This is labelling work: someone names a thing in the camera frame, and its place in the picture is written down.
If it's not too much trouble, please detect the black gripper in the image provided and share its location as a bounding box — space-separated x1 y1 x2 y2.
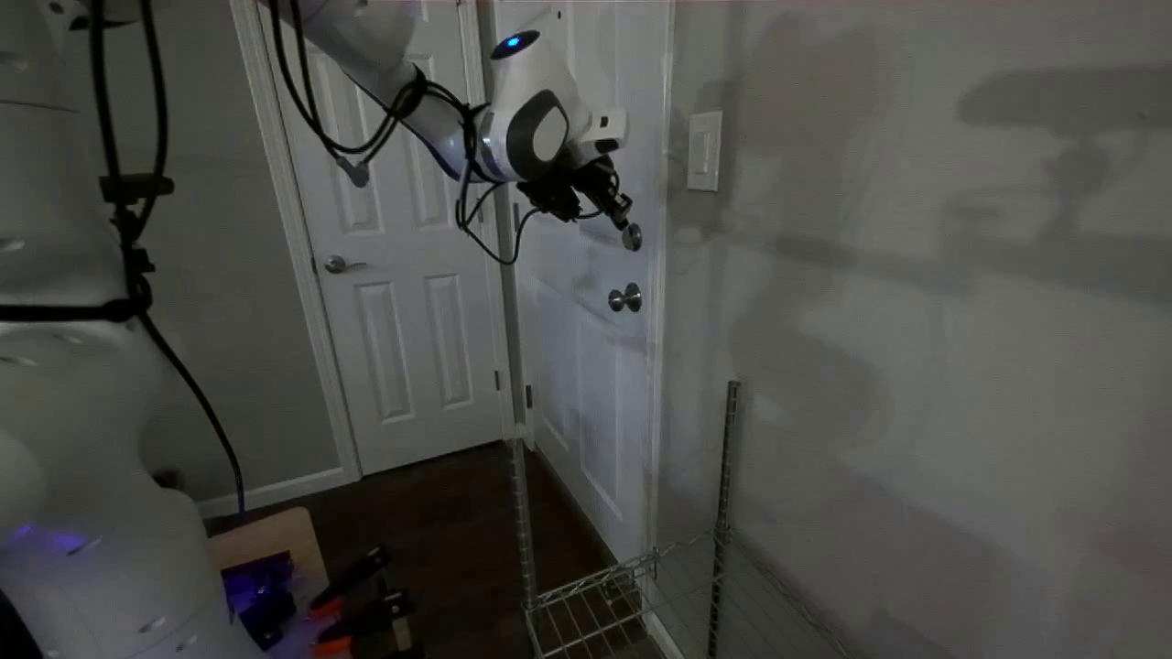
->
524 142 650 246

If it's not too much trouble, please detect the white wall light switch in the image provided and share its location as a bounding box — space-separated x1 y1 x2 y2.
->
684 106 725 198

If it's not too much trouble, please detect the silver round door knob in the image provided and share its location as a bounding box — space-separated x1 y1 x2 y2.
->
606 276 645 317

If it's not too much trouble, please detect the white panel door round knob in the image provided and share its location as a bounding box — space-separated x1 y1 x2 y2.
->
490 0 679 567

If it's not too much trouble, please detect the light wooden board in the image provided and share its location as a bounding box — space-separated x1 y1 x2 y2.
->
204 501 333 579

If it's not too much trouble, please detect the black box with purple glow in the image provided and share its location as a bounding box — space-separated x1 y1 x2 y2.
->
221 547 303 651

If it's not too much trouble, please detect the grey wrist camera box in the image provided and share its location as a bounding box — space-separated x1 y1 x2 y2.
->
581 106 630 142

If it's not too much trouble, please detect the tall metal rack post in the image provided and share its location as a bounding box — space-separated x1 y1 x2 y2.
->
474 0 541 635

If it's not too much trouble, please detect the short metal rack post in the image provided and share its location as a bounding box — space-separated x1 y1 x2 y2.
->
705 378 749 659

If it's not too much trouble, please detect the metal wire rack shelf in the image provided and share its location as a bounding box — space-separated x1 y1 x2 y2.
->
521 535 847 659

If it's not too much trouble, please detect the black clamp with orange handle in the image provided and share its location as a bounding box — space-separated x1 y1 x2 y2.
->
311 583 423 647
299 542 401 613

